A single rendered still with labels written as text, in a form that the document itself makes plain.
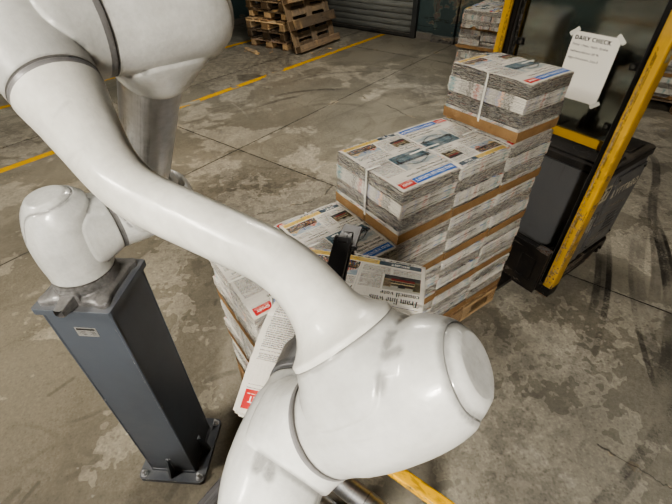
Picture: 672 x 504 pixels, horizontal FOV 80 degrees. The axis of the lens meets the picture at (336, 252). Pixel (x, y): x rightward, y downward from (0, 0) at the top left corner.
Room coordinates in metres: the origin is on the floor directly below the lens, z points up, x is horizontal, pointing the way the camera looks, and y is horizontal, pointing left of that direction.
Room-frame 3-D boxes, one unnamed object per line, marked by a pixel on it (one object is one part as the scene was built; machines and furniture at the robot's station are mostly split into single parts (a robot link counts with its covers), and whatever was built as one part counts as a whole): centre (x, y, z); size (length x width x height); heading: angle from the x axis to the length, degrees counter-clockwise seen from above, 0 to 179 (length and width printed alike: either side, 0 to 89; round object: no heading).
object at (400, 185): (1.36, -0.23, 0.95); 0.38 x 0.29 x 0.23; 36
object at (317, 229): (1.28, -0.12, 0.42); 1.17 x 0.39 x 0.83; 126
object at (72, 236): (0.77, 0.65, 1.17); 0.18 x 0.16 x 0.22; 134
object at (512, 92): (1.70, -0.70, 0.65); 0.39 x 0.30 x 1.29; 36
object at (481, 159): (1.53, -0.46, 0.95); 0.38 x 0.29 x 0.23; 35
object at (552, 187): (2.17, -1.36, 0.40); 0.69 x 0.55 x 0.80; 36
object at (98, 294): (0.75, 0.66, 1.03); 0.22 x 0.18 x 0.06; 176
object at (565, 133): (1.98, -1.09, 0.92); 0.57 x 0.01 x 0.05; 36
